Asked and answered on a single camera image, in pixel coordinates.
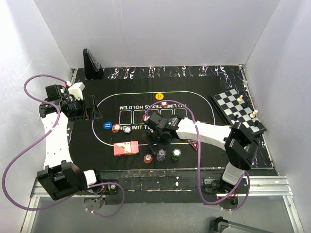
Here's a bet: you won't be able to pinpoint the blue poker chip stack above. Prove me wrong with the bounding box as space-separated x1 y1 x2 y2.
156 149 166 162

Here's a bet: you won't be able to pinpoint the red poker chip stack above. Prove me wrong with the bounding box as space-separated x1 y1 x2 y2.
144 154 153 164

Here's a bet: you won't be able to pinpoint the blue small blind button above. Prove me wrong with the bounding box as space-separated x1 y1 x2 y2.
103 121 113 130

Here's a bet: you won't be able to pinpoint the red chips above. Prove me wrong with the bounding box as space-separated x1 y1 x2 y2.
160 101 168 107
112 124 121 133

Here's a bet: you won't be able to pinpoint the red triangular acrylic marker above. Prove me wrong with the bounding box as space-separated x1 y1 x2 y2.
189 140 198 151

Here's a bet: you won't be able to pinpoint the yellow round dealer button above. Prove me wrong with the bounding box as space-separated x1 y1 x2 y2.
155 93 164 100

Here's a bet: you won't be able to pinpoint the blue chips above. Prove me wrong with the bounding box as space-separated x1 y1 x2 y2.
123 126 132 133

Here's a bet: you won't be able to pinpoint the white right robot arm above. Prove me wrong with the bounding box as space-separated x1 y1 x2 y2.
142 113 259 193

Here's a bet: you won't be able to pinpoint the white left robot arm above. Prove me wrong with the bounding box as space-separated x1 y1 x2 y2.
37 82 104 200

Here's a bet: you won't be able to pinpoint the green poker chip stack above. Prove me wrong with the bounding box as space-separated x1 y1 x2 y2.
171 148 181 161

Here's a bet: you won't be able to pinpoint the red playing card box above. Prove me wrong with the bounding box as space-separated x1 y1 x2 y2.
113 141 139 157

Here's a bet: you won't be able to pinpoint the black card shoe stand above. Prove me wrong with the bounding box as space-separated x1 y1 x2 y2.
83 49 104 80

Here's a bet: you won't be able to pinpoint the black poker table mat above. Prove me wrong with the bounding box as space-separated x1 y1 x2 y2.
70 65 275 169

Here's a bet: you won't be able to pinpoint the black white chess board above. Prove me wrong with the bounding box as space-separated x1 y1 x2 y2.
210 88 267 136

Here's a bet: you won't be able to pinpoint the white chess pawn far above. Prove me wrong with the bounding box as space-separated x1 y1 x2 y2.
237 95 243 102

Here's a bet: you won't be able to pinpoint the white chess pawn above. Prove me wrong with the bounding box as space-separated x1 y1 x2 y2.
237 95 243 102
250 109 258 118

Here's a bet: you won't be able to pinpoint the white chess pawn near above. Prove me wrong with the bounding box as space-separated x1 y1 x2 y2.
250 109 258 118

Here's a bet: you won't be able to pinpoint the black case bottom corner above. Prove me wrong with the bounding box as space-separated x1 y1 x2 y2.
209 216 268 233

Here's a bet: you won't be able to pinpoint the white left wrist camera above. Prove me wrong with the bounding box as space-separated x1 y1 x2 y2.
69 82 85 100

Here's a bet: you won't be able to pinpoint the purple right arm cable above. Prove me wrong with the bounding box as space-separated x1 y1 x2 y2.
143 100 250 211

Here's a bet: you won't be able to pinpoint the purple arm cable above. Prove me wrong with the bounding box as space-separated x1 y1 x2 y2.
143 100 250 211
1 74 125 217

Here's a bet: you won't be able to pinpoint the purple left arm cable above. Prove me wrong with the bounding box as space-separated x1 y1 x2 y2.
1 74 125 217

